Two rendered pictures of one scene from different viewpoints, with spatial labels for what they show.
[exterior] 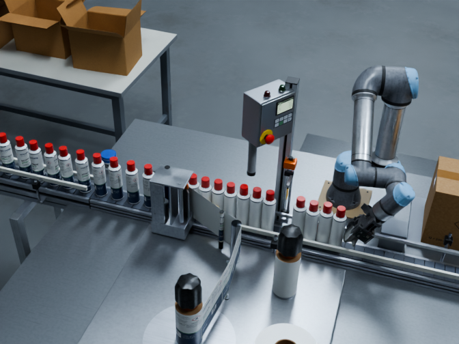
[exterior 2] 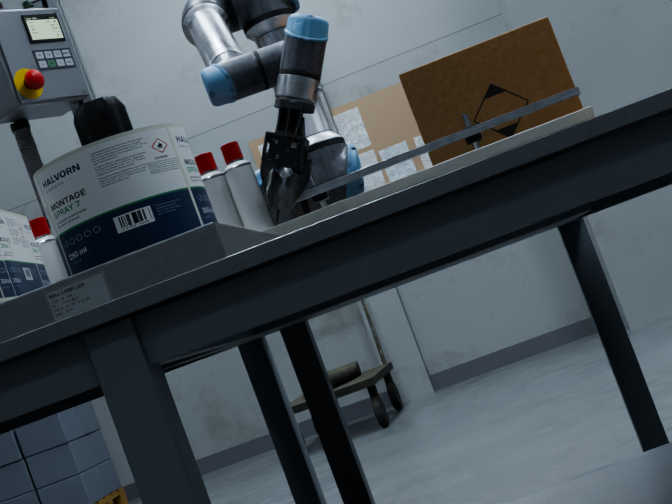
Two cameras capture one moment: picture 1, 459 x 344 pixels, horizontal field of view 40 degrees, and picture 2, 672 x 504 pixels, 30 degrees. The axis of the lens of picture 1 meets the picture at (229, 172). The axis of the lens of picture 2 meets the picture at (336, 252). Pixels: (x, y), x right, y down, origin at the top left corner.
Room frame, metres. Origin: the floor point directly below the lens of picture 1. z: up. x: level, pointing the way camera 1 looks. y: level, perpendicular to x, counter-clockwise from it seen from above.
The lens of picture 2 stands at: (-0.41, -0.12, 0.72)
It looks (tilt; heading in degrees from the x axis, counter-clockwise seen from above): 3 degrees up; 349
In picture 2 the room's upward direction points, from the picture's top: 20 degrees counter-clockwise
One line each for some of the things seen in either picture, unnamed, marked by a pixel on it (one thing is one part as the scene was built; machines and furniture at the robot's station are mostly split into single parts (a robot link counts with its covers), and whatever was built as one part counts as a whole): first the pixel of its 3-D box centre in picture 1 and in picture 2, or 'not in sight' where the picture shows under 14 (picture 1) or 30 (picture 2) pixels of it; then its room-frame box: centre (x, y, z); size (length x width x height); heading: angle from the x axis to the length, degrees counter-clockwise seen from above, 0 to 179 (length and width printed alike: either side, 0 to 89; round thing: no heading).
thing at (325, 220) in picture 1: (324, 224); (222, 208); (1.81, -0.37, 0.98); 0.05 x 0.05 x 0.20
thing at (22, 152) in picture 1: (23, 157); not in sight; (2.16, 0.89, 0.98); 0.05 x 0.05 x 0.20
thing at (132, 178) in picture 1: (132, 181); not in sight; (2.02, 0.40, 0.98); 0.05 x 0.05 x 0.20
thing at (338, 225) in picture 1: (337, 228); (248, 197); (1.79, -0.42, 0.98); 0.05 x 0.05 x 0.20
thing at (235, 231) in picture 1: (235, 241); not in sight; (1.70, -0.03, 0.97); 0.05 x 0.05 x 0.19
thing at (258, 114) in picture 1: (268, 113); (25, 64); (1.96, -0.14, 1.38); 0.17 x 0.10 x 0.19; 129
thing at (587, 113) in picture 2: (353, 252); (300, 222); (1.73, -0.48, 0.91); 1.07 x 0.01 x 0.02; 74
